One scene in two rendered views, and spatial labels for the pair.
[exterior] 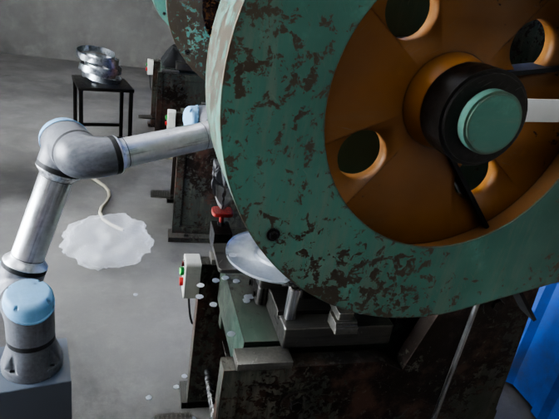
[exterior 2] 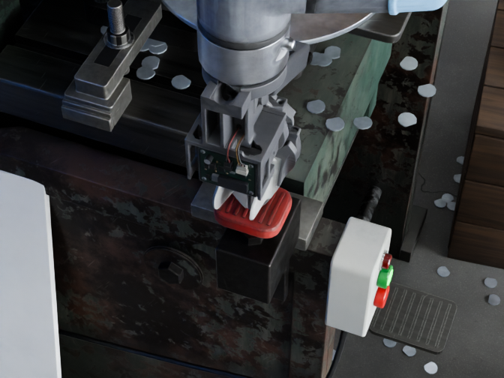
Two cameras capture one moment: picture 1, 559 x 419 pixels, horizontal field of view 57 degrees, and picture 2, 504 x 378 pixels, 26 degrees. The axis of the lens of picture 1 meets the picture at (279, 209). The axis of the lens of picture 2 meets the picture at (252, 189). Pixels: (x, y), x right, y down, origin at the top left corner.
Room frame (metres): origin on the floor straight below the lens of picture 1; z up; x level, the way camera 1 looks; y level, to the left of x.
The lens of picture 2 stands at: (2.06, 0.62, 1.60)
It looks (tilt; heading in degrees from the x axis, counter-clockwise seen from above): 50 degrees down; 220
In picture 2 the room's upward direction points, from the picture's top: straight up
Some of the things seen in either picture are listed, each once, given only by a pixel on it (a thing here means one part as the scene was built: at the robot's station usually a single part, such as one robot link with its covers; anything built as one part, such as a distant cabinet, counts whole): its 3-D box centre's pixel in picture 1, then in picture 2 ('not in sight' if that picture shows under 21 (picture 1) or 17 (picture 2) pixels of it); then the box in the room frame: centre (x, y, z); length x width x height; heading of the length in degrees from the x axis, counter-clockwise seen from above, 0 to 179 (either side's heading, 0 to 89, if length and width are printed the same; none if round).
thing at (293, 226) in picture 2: (219, 249); (259, 271); (1.52, 0.18, 0.62); 0.10 x 0.06 x 0.20; 18
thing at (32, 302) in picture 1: (28, 311); not in sight; (1.05, 0.59, 0.62); 0.13 x 0.12 x 0.14; 41
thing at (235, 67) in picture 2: not in sight; (247, 40); (1.55, 0.19, 0.99); 0.08 x 0.08 x 0.05
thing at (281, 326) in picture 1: (313, 287); (179, 6); (1.29, -0.14, 0.68); 0.45 x 0.30 x 0.06; 18
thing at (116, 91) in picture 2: not in sight; (115, 43); (1.45, -0.08, 0.76); 0.17 x 0.06 x 0.10; 18
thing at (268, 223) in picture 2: (221, 219); (253, 225); (1.53, 0.19, 0.72); 0.07 x 0.06 x 0.08; 108
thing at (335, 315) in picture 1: (338, 298); not in sight; (1.13, -0.19, 0.76); 0.17 x 0.06 x 0.10; 18
